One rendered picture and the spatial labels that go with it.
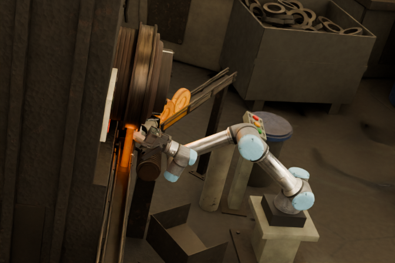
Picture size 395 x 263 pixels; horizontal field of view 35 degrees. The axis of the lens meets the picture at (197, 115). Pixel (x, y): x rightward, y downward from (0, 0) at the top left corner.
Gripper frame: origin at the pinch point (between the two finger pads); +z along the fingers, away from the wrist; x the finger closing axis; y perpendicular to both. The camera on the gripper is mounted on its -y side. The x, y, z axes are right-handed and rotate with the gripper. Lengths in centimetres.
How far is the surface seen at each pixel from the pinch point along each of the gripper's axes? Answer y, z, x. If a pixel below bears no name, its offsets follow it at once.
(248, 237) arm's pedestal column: -45, -99, -24
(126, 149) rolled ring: 3.6, 1.4, 20.9
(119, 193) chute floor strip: -9.9, -2.9, 34.3
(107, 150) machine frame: 9.1, 11.7, 36.3
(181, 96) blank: 10.1, -23.8, -41.8
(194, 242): -4, -37, 54
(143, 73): 46, 14, 32
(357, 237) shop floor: -24, -168, -42
